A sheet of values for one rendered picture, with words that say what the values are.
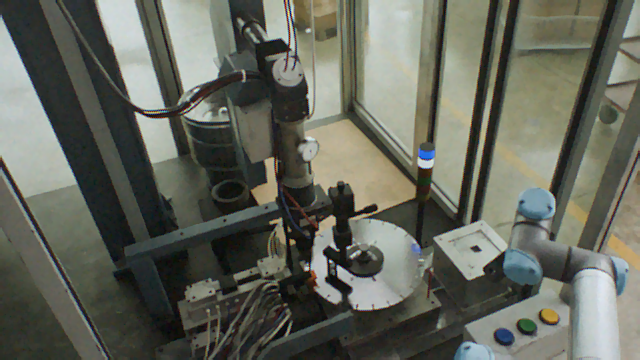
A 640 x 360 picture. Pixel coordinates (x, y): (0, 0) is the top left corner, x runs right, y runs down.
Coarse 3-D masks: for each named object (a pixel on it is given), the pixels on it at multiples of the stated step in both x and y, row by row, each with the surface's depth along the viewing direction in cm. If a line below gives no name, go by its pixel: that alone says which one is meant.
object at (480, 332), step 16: (528, 304) 137; (544, 304) 137; (560, 304) 137; (480, 320) 134; (496, 320) 134; (512, 320) 134; (560, 320) 133; (464, 336) 135; (480, 336) 131; (528, 336) 130; (544, 336) 130; (560, 336) 135; (512, 352) 128; (528, 352) 132; (544, 352) 137; (560, 352) 141
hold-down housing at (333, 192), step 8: (336, 184) 120; (344, 184) 120; (328, 192) 122; (336, 192) 121; (344, 192) 121; (352, 192) 121; (336, 200) 120; (344, 200) 120; (352, 200) 121; (336, 208) 121; (344, 208) 122; (352, 208) 123; (336, 216) 123; (344, 216) 125; (336, 224) 127; (344, 224) 126; (336, 232) 128; (344, 232) 128; (352, 232) 129; (336, 240) 129; (344, 240) 129; (352, 240) 130; (336, 248) 131
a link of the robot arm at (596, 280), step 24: (576, 264) 101; (600, 264) 99; (624, 264) 100; (576, 288) 95; (600, 288) 93; (624, 288) 99; (576, 312) 89; (600, 312) 87; (576, 336) 84; (600, 336) 82
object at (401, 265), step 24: (360, 240) 150; (384, 240) 150; (408, 240) 150; (312, 264) 144; (384, 264) 143; (408, 264) 143; (336, 288) 137; (360, 288) 137; (384, 288) 137; (408, 288) 136
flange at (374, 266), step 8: (352, 248) 147; (376, 248) 146; (368, 256) 142; (376, 256) 144; (360, 264) 142; (368, 264) 142; (376, 264) 142; (352, 272) 141; (360, 272) 140; (368, 272) 140; (376, 272) 141
